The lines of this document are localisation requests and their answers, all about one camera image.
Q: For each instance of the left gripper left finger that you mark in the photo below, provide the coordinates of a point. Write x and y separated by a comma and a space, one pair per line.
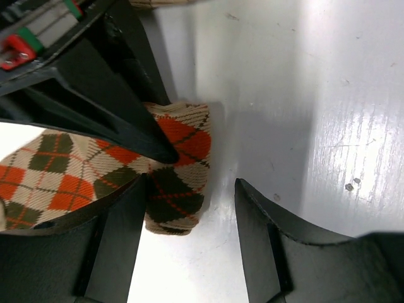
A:
85, 256

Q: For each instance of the orange green argyle sock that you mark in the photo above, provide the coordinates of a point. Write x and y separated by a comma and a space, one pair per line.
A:
58, 172

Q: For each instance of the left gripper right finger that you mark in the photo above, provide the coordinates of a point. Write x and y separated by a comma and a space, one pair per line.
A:
288, 259

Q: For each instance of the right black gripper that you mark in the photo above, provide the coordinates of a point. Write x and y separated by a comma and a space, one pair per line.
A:
85, 67

